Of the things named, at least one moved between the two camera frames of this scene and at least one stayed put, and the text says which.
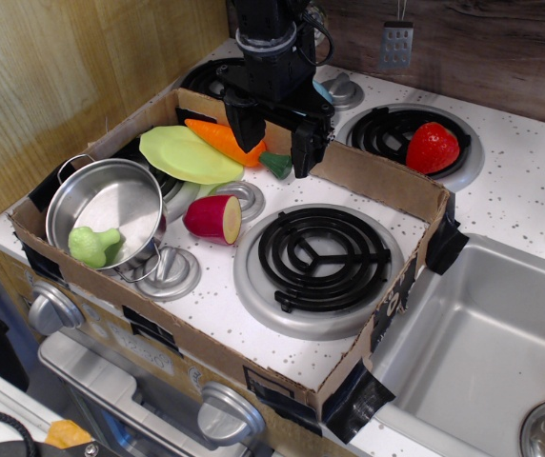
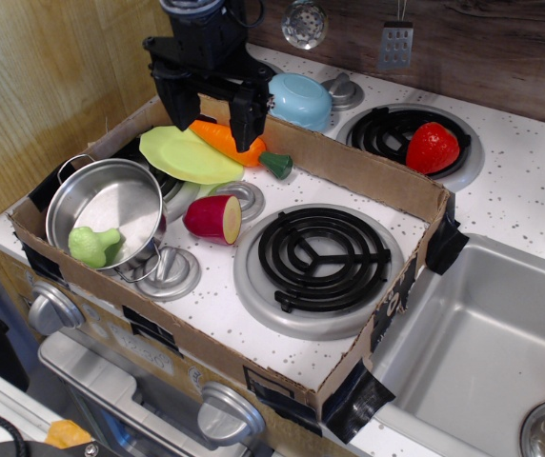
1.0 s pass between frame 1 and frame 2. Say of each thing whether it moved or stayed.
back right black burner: stayed
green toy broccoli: stayed
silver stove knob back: stayed
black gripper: moved
